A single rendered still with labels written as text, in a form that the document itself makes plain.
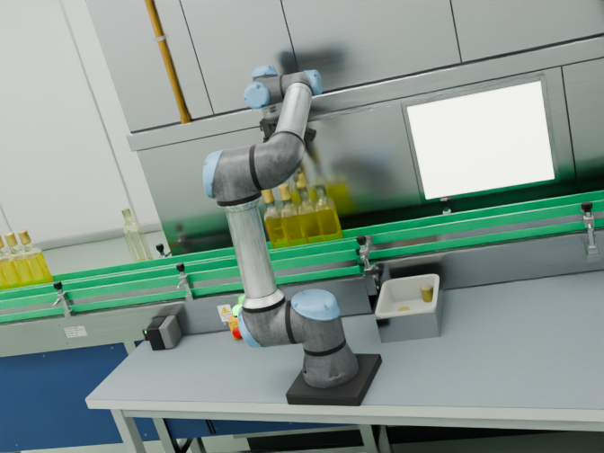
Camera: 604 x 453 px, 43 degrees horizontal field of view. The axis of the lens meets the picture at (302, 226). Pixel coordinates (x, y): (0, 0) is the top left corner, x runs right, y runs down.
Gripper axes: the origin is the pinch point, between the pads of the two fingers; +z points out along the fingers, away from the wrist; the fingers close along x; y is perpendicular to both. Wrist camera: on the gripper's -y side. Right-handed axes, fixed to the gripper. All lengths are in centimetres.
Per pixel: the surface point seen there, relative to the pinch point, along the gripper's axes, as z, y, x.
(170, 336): 39, 48, 24
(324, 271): 27.9, -4.7, 13.9
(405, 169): 7.9, -31.6, -12.0
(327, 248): 23.4, -5.2, 6.5
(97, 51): -28, 224, -309
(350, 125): -9.8, -17.2, -11.9
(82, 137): 33, 261, -308
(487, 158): 9, -57, -12
